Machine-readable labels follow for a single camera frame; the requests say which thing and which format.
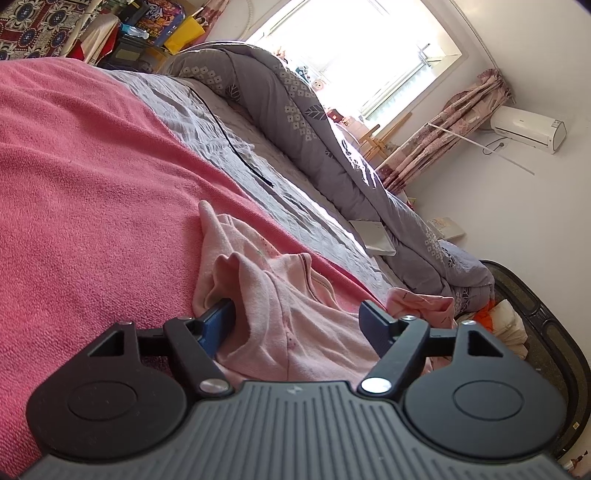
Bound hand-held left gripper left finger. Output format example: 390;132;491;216
87;298;237;400

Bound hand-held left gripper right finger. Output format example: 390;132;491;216
358;300;506;398

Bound pink strawberry print shirt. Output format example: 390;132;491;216
193;200;435;384

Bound pink pants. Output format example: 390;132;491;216
385;286;458;329

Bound white book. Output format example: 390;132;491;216
348;219;397;257

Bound white paper box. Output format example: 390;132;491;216
427;215;467;241

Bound cream pillow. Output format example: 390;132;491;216
489;300;529;361

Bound grey bed sheet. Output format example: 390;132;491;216
99;69;398;310

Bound black bed footboard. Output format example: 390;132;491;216
480;259;591;462

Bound wooden easel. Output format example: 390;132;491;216
360;113;411;162

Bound pink blanket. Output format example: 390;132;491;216
0;58;389;478

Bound grey leaf print quilt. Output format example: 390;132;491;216
164;41;495;315

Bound window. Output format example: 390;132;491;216
240;0;467;134

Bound dark plastic storage box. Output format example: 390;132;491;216
99;37;169;75

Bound yellow bag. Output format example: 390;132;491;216
164;16;206;56

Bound cream cloth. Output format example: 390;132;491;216
85;16;123;65

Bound colourful toy carton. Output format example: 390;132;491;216
131;0;185;33

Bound patterned cloth covered cabinet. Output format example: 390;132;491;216
0;0;90;61

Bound black cable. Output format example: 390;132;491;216
187;83;275;188

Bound white clothes rail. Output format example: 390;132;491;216
427;121;536;176

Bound white wall air conditioner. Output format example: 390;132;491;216
489;106;568;155

